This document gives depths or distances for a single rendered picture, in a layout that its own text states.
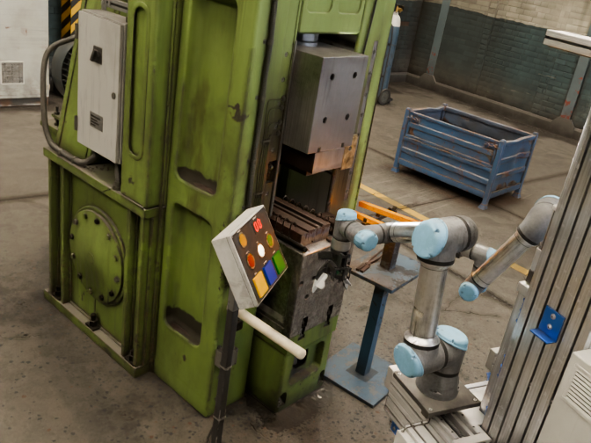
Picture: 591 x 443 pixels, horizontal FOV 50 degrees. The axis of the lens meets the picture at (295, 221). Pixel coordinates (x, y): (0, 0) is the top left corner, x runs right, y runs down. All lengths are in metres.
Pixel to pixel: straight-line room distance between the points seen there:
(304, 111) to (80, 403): 1.76
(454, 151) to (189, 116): 4.23
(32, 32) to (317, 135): 5.41
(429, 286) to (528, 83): 9.17
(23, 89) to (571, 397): 6.76
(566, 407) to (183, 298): 1.84
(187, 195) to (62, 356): 1.23
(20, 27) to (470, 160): 4.91
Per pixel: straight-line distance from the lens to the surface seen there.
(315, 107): 2.60
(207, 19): 2.73
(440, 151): 6.76
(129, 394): 3.37
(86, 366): 3.55
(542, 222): 2.43
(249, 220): 2.37
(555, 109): 10.81
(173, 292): 3.19
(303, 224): 2.91
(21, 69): 7.73
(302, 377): 3.33
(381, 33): 3.09
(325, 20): 2.74
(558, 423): 2.09
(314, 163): 2.70
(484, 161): 6.54
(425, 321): 2.07
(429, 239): 1.95
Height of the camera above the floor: 2.17
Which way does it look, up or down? 24 degrees down
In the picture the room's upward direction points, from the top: 9 degrees clockwise
